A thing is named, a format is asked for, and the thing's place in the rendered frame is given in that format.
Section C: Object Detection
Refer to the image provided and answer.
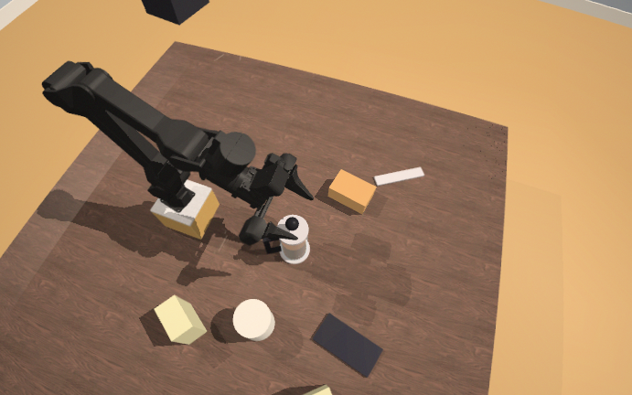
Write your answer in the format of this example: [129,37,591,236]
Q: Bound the white flat bar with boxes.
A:
[374,167,424,186]

